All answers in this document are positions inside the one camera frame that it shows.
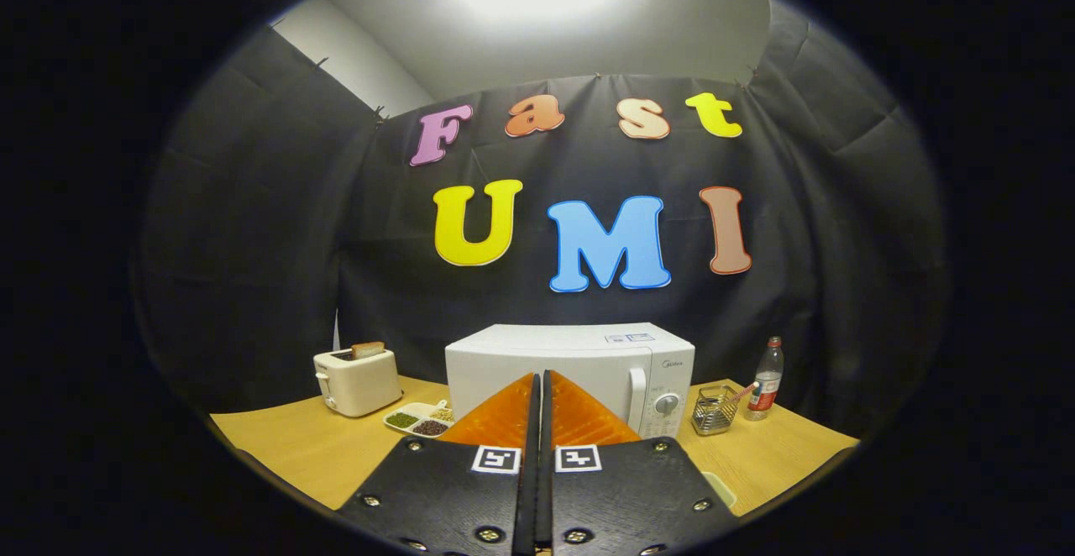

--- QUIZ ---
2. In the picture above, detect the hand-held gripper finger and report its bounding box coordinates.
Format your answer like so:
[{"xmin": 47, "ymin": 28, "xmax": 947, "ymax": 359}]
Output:
[
  {"xmin": 542, "ymin": 369, "xmax": 742, "ymax": 556},
  {"xmin": 336, "ymin": 371, "xmax": 540, "ymax": 556}
]

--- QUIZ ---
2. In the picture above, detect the white microwave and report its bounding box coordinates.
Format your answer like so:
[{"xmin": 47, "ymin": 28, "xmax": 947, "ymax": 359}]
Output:
[{"xmin": 444, "ymin": 323, "xmax": 696, "ymax": 443}]

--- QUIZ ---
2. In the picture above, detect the divided dish with beans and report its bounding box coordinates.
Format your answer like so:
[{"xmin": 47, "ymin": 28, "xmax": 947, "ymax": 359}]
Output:
[{"xmin": 383, "ymin": 401, "xmax": 456, "ymax": 439}]

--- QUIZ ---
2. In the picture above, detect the cream rectangular tray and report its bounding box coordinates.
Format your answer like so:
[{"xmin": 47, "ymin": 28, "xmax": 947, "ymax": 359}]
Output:
[{"xmin": 701, "ymin": 470, "xmax": 738, "ymax": 511}]

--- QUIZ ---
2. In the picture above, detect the cream toaster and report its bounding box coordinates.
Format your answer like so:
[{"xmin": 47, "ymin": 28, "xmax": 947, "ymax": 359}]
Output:
[{"xmin": 313, "ymin": 348, "xmax": 404, "ymax": 418}]

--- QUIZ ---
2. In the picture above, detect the clear bottle red label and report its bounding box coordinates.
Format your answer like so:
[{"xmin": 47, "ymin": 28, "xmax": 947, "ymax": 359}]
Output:
[{"xmin": 746, "ymin": 336, "xmax": 785, "ymax": 421}]

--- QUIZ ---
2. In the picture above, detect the metal wire utensil holder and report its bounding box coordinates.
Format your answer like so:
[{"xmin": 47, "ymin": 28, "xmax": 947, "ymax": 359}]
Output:
[{"xmin": 691, "ymin": 383, "xmax": 740, "ymax": 437}]

